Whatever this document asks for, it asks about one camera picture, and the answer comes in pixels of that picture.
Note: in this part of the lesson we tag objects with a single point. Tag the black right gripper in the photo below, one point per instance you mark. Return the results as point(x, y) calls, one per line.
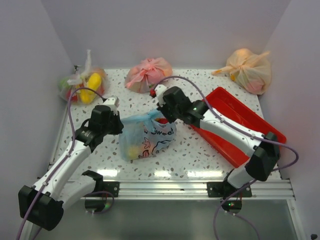
point(163, 109)

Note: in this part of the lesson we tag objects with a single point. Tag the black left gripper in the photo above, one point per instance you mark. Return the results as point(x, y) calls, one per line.
point(119, 125)

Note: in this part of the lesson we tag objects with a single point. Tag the blue printed plastic bag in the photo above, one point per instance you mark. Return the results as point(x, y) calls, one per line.
point(145, 135)

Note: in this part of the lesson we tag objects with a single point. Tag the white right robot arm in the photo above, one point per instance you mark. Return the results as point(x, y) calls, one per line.
point(260, 149)

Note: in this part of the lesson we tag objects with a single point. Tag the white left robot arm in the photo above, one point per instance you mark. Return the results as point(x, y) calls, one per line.
point(42, 204)

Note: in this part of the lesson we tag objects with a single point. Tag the clear bag with fruit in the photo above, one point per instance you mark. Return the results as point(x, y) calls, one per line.
point(85, 84)

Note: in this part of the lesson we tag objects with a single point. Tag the pink knotted plastic bag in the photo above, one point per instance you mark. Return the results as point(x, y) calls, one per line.
point(144, 76)

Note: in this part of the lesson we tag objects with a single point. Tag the orange knotted plastic bag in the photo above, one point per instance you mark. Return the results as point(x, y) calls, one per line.
point(251, 71)

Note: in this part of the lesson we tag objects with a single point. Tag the red plastic tray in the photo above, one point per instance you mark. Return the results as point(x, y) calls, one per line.
point(234, 109)

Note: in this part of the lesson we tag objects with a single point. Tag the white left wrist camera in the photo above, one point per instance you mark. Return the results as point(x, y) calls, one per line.
point(113, 103)

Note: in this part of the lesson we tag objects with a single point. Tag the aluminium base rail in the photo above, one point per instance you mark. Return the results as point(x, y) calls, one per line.
point(198, 190)

